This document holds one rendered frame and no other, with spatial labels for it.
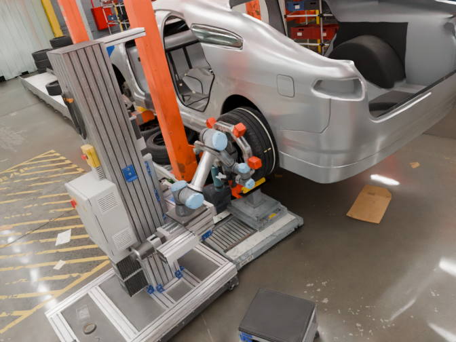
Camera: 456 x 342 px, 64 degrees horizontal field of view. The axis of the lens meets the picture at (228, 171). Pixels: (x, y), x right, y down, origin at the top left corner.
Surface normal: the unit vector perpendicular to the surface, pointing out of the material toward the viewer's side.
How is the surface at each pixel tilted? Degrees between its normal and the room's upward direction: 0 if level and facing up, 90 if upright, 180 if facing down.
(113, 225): 90
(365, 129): 90
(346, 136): 90
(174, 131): 90
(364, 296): 0
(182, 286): 0
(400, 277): 0
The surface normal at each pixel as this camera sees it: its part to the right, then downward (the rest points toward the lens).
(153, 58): 0.59, 0.31
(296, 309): -0.18, -0.85
